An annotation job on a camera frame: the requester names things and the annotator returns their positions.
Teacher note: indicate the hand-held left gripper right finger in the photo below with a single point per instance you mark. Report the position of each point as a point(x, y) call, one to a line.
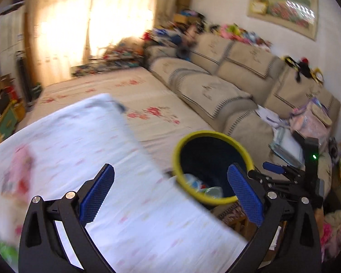
point(244, 193)

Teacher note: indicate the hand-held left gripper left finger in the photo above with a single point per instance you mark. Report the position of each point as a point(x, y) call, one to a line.
point(98, 193)

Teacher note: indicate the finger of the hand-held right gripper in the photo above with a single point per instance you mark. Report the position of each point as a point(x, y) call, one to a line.
point(274, 167)
point(281, 184)

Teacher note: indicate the black bin with yellow rim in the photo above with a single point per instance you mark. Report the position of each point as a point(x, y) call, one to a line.
point(207, 159)

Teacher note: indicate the small white yogurt bottle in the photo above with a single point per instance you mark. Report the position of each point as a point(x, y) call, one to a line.
point(193, 180)

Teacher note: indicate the stack of papers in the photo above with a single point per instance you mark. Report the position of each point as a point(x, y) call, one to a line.
point(284, 142)

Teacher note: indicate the pink plastic bag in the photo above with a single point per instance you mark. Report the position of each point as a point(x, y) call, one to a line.
point(311, 122)

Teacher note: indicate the white dotted tablecloth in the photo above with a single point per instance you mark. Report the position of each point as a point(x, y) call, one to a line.
point(88, 148)

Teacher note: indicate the beige sofa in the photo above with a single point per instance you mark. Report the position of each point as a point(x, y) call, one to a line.
point(230, 91)

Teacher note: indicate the yellow and black toy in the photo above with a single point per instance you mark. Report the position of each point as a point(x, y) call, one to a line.
point(302, 68)

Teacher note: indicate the cream floral sheet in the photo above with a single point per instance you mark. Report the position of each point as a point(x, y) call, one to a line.
point(159, 96)

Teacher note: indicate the yellow and teal television cabinet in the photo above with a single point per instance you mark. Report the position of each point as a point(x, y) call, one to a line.
point(2, 125)

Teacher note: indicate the dark green box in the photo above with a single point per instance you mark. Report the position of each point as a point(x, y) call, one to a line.
point(37, 91)

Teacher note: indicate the black tower fan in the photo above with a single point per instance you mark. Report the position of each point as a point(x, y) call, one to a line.
point(24, 79)

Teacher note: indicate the pile of plush toys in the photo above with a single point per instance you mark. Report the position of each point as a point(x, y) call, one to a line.
point(238, 34)

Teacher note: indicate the framed landscape picture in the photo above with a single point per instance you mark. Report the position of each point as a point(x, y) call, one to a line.
point(284, 5)

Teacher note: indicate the cream patterned curtains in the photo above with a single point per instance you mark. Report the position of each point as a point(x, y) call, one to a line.
point(88, 25)

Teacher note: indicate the stack of cardboard boxes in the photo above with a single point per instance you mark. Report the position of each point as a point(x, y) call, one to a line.
point(182, 8)

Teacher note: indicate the white standing air conditioner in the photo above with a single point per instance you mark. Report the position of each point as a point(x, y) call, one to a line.
point(10, 31)

